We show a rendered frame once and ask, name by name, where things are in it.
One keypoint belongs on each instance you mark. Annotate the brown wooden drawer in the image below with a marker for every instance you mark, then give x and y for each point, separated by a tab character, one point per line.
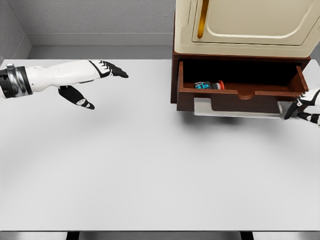
225	101

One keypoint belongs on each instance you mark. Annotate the cream cabinet with brown base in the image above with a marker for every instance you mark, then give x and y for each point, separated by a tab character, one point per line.
185	30

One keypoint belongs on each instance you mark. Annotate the cream cabinet door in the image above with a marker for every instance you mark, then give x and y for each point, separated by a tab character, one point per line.
250	22

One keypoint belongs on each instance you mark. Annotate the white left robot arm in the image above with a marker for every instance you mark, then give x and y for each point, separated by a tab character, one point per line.
37	76

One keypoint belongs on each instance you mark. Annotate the white striped left robot hand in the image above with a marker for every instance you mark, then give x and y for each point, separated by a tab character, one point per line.
75	71

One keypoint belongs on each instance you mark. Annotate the white striped right robot hand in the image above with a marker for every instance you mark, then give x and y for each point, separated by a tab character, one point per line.
310	97

